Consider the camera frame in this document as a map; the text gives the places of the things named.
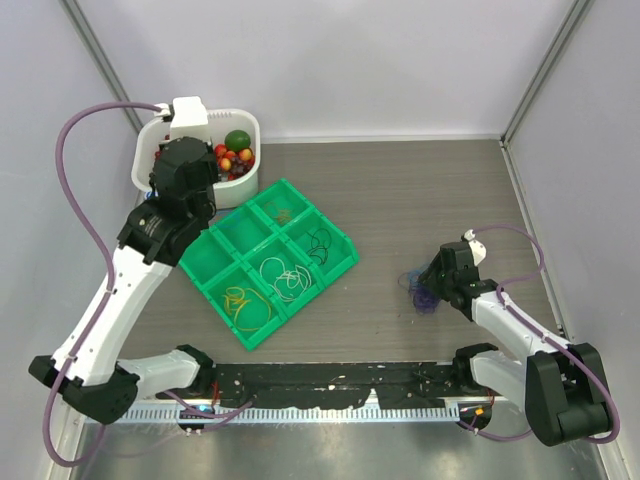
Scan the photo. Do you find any white slotted cable duct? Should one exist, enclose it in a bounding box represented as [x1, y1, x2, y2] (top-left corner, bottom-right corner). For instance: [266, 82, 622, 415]
[117, 401, 460, 425]

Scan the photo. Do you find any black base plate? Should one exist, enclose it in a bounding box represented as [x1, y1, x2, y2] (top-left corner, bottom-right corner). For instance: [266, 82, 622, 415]
[205, 362, 489, 410]

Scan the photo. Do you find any black thin cable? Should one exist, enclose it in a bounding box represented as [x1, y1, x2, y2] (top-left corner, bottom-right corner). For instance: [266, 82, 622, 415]
[305, 228, 334, 266]

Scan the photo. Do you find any purple thin cable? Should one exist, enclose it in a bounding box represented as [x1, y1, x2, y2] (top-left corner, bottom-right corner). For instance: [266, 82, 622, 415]
[397, 269, 444, 317]

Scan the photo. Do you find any red yellow cherries bunch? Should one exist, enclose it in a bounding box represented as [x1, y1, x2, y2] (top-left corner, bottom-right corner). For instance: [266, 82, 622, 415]
[214, 144, 255, 182]

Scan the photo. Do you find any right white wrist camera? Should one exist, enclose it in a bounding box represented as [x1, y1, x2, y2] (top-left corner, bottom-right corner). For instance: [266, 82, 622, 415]
[462, 229, 487, 267]

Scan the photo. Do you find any white plastic basket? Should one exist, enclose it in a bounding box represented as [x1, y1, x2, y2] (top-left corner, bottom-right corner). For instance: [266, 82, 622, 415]
[131, 109, 261, 209]

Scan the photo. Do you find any white thin cable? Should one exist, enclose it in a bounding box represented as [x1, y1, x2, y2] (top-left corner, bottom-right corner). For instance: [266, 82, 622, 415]
[258, 256, 317, 304]

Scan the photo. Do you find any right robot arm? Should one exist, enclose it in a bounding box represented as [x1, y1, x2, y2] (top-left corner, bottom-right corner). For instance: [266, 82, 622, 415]
[418, 240, 620, 446]

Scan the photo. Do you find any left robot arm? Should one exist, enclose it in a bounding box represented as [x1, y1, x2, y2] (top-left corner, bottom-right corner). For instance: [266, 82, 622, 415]
[29, 137, 218, 425]

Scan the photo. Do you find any yellow thin cable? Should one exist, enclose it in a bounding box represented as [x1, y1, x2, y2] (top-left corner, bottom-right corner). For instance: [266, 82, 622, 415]
[220, 285, 274, 332]

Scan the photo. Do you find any green compartment tray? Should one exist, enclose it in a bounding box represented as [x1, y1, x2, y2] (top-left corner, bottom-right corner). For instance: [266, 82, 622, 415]
[179, 179, 359, 351]

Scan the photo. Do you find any green lime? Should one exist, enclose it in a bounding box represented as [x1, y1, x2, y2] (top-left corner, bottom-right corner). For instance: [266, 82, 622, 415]
[224, 129, 252, 152]

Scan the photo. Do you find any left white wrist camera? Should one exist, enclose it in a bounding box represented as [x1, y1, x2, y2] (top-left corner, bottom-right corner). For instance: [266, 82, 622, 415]
[157, 96, 211, 143]

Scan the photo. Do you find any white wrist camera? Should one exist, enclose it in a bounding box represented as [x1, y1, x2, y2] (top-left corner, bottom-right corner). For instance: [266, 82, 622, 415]
[462, 229, 487, 267]
[157, 96, 211, 143]

